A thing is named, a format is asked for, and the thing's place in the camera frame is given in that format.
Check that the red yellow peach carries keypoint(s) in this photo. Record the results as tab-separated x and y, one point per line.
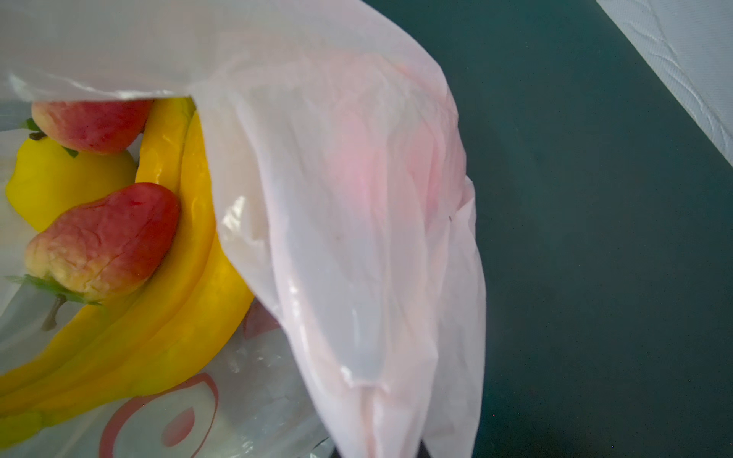
103	249

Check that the yellow lemon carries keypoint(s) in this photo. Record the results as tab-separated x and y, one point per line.
47	181

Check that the yellow banana bunch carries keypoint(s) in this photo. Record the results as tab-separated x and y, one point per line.
160	336

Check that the pink plastic bag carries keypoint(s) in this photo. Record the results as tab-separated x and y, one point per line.
339	182

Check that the green table mat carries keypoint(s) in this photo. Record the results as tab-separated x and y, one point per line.
604	224

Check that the red strawberry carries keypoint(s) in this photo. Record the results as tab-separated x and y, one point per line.
101	128

